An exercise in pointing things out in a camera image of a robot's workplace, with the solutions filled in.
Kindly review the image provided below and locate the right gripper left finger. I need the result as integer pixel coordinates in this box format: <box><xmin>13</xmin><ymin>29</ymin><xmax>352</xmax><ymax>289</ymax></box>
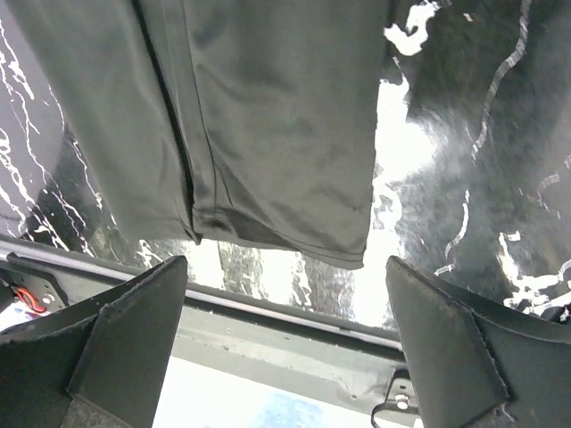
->
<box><xmin>1</xmin><ymin>256</ymin><xmax>187</xmax><ymax>427</ymax></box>

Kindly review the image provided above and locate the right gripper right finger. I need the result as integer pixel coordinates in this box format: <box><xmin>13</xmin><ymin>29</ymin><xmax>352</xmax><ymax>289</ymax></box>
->
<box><xmin>385</xmin><ymin>256</ymin><xmax>570</xmax><ymax>427</ymax></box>

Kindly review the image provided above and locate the black t shirt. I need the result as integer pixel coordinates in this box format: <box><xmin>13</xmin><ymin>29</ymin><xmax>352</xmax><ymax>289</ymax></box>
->
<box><xmin>7</xmin><ymin>1</ymin><xmax>391</xmax><ymax>269</ymax></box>

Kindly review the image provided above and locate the black marbled table mat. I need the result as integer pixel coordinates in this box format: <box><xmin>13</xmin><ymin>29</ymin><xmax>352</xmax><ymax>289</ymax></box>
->
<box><xmin>1</xmin><ymin>1</ymin><xmax>570</xmax><ymax>331</ymax></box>

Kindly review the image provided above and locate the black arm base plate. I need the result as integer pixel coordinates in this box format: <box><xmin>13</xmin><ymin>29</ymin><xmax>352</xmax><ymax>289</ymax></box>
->
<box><xmin>172</xmin><ymin>283</ymin><xmax>422</xmax><ymax>427</ymax></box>

